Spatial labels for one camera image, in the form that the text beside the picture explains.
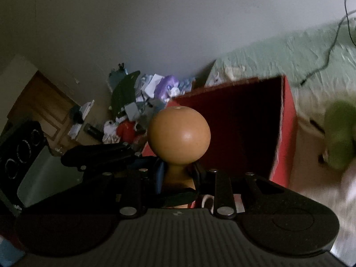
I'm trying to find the orange wooden ball toy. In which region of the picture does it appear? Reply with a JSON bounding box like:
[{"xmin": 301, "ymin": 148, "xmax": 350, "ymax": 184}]
[{"xmin": 148, "ymin": 105, "xmax": 211, "ymax": 191}]

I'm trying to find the red round toy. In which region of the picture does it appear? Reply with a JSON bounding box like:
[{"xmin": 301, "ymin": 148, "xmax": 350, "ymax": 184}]
[{"xmin": 116, "ymin": 120, "xmax": 136, "ymax": 144}]

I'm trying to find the red cardboard box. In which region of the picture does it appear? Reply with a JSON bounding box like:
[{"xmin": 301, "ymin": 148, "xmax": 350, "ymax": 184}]
[{"xmin": 140, "ymin": 75, "xmax": 298, "ymax": 189}]

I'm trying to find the dark green leaf fan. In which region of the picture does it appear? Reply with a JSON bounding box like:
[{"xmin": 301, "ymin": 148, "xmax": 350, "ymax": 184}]
[{"xmin": 110, "ymin": 71, "xmax": 141, "ymax": 116}]

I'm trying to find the purple plastic bag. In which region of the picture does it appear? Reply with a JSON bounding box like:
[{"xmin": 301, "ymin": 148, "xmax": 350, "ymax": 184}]
[{"xmin": 154, "ymin": 75, "xmax": 180, "ymax": 103}]

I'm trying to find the wooden cabinet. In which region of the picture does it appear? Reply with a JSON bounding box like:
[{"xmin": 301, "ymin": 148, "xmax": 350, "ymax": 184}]
[{"xmin": 7, "ymin": 71, "xmax": 79, "ymax": 153}]

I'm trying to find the blue checkered cloth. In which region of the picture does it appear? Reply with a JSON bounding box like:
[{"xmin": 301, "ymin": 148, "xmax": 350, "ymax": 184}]
[{"xmin": 178, "ymin": 77, "xmax": 196, "ymax": 95}]

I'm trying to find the green plush toy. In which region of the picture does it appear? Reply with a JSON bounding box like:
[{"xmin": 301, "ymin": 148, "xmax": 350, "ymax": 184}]
[{"xmin": 324, "ymin": 100, "xmax": 355, "ymax": 170}]

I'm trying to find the light green bed sheet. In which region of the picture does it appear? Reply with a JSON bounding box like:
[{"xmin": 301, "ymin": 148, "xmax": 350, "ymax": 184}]
[{"xmin": 206, "ymin": 23, "xmax": 355, "ymax": 266}]

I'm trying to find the black charger cable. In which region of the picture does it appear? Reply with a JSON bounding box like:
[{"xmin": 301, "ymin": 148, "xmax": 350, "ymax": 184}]
[{"xmin": 299, "ymin": 0, "xmax": 356, "ymax": 87}]

